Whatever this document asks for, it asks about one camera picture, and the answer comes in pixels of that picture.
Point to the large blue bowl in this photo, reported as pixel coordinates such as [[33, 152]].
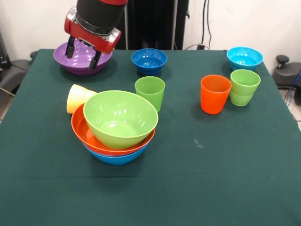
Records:
[[113, 160]]

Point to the wide orange bowl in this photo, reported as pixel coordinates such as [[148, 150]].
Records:
[[82, 131]]

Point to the purple bowl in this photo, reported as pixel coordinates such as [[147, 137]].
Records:
[[81, 61]]

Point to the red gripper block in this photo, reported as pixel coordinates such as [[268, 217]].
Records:
[[94, 40]]

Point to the plain orange cup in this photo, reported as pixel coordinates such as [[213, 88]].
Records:
[[213, 99]]

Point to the dark green table cloth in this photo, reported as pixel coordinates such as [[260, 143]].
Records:
[[188, 176]]

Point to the light blue small bowl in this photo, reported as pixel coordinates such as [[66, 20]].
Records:
[[244, 58]]

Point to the grey chair base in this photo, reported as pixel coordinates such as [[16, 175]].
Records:
[[14, 70]]

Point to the dark blue small bowl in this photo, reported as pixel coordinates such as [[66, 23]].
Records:
[[149, 61]]

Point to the ribbed yellow cup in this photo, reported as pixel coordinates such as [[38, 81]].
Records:
[[75, 96]]

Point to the plain green cup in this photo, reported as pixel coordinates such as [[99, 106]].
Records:
[[150, 91]]

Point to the ribbed green cup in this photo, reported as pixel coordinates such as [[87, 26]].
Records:
[[244, 94]]

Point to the large green bowl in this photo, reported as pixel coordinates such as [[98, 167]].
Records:
[[117, 117]]

